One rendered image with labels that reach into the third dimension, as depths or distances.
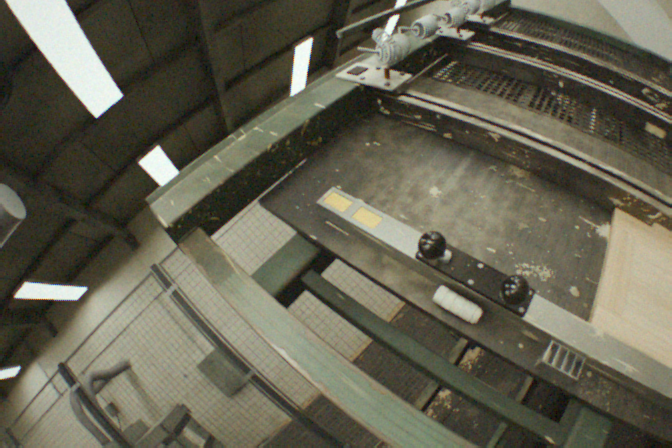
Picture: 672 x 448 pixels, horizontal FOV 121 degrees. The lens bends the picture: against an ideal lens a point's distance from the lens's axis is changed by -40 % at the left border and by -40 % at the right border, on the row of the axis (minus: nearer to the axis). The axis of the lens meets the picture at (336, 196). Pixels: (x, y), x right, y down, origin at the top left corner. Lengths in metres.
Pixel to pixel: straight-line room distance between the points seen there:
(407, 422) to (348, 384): 0.09
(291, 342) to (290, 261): 0.22
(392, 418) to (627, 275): 0.49
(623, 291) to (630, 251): 0.10
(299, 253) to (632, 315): 0.65
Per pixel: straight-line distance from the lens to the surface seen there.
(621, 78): 1.45
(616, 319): 0.62
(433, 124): 0.81
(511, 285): 0.38
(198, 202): 0.64
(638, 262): 0.72
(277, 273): 0.63
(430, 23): 1.00
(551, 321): 0.52
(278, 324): 0.48
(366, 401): 0.43
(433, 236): 0.40
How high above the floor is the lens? 1.64
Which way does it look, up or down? 5 degrees up
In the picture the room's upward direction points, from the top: 45 degrees counter-clockwise
